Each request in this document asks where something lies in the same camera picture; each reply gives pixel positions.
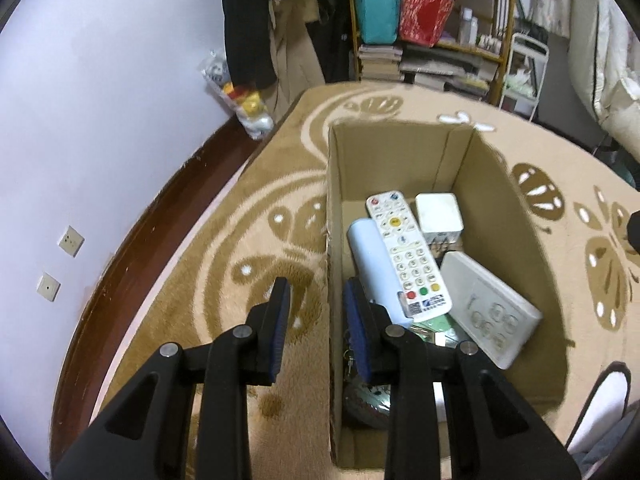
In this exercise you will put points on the teal bag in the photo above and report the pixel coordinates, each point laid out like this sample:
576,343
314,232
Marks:
378,20

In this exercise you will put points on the white utility cart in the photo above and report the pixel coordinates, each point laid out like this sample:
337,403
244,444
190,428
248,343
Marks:
526,68

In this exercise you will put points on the wall socket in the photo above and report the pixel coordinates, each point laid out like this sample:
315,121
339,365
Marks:
48,287
71,241

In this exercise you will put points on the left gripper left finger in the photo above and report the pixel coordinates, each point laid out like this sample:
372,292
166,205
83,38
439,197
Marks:
184,413

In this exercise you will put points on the wooden bookshelf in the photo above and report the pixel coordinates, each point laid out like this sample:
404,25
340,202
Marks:
502,29

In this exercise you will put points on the cream duvet on chair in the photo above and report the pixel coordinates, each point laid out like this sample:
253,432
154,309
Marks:
603,59

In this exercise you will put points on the small white square box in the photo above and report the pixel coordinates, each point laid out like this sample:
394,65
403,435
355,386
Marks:
439,217

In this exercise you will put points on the wall socket lower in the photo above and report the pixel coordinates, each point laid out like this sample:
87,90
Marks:
48,287

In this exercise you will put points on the stack of books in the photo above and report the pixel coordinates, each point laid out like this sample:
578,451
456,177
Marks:
380,62

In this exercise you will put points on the white TV remote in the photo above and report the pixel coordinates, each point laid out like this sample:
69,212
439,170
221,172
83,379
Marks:
426,295

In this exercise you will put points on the keychain bunch with charms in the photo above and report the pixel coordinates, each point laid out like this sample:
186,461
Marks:
365,394

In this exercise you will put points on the wall socket upper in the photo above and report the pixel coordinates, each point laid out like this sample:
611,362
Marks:
71,241

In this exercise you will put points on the beige patterned rug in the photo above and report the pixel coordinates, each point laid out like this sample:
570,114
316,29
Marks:
542,214

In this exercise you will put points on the black hanging coat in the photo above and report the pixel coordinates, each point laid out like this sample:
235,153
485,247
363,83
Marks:
247,43

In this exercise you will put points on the red gift bag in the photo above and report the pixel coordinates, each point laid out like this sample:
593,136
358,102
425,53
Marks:
423,21

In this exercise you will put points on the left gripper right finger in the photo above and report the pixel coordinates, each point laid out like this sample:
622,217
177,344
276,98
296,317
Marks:
493,432

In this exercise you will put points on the plastic bag with toys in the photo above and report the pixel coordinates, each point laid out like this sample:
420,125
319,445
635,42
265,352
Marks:
244,101

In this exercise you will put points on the cardboard box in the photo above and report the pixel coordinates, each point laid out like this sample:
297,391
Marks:
368,158

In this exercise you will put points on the white button panel box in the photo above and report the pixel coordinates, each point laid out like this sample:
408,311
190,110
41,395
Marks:
494,315

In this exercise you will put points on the light blue slim remote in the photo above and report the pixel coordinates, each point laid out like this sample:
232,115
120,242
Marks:
375,269

